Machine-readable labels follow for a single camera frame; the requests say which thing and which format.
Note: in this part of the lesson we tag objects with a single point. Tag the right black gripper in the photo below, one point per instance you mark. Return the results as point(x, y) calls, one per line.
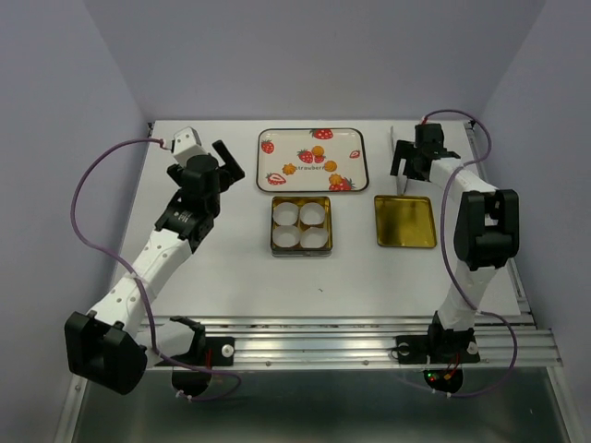
point(404, 149)

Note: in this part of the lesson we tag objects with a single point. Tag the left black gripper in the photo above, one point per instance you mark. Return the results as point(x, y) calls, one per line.
point(231, 172)

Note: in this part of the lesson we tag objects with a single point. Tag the metal serving tongs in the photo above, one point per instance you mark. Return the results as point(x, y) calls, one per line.
point(399, 149)

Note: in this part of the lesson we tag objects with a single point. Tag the flower cookie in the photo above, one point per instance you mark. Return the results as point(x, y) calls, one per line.
point(289, 169)

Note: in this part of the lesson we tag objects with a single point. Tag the swirl cookie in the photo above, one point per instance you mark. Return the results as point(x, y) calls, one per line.
point(318, 151)

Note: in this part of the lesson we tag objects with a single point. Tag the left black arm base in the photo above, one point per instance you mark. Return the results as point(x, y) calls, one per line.
point(203, 361)

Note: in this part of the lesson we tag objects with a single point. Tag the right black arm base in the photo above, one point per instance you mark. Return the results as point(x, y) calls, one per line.
point(441, 350)

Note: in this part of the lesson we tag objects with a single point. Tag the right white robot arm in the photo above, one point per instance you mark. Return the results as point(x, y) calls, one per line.
point(485, 238)

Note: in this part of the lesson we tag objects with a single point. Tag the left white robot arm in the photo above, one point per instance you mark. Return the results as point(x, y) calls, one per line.
point(117, 340)

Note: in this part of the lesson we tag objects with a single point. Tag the strawberry pattern tray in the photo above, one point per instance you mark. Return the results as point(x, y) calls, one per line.
point(280, 146)

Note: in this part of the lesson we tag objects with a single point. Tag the gold tin lid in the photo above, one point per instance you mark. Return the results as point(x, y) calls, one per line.
point(404, 221)

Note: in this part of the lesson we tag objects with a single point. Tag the back left paper cup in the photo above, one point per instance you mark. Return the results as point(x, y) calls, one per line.
point(285, 214)

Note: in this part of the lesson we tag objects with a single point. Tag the paper cup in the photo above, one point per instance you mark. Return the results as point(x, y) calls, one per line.
point(313, 214)
point(285, 214)
point(285, 236)
point(314, 238)

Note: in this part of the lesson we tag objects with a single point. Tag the front left paper cup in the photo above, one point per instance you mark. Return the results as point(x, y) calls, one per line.
point(285, 236)

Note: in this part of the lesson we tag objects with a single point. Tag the gold square cookie tin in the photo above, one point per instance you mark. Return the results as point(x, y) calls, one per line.
point(298, 250)

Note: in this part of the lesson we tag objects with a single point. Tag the back right paper cup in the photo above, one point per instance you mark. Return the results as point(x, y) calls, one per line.
point(313, 214)

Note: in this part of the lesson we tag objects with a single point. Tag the front right paper cup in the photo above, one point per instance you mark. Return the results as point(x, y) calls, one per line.
point(314, 238)

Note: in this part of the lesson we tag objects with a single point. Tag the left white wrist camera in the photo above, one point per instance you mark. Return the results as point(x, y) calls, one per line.
point(186, 144)

